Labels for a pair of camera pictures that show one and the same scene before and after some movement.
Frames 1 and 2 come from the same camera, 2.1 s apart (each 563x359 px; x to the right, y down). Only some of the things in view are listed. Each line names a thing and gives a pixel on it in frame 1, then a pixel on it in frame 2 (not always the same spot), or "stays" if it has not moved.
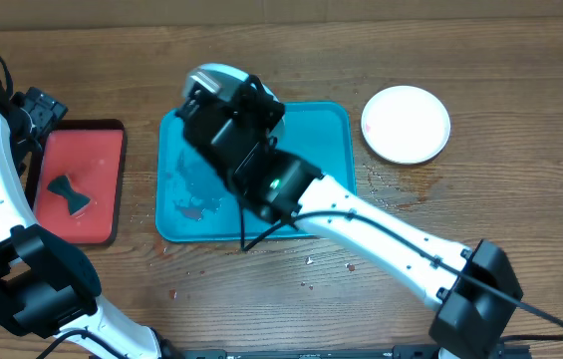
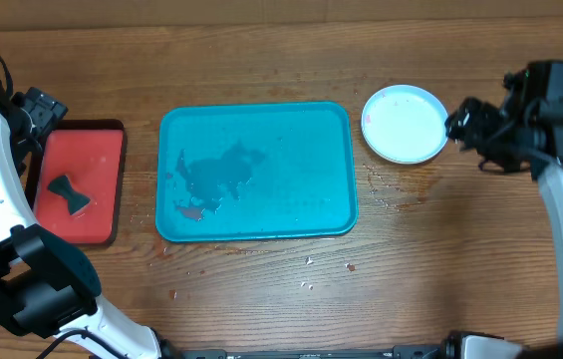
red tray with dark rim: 90,155 stays
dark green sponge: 61,184 stays
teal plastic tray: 195,202 stays
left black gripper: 47,109 stays
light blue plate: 227,79 → 404,123
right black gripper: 262,109 → 460,126
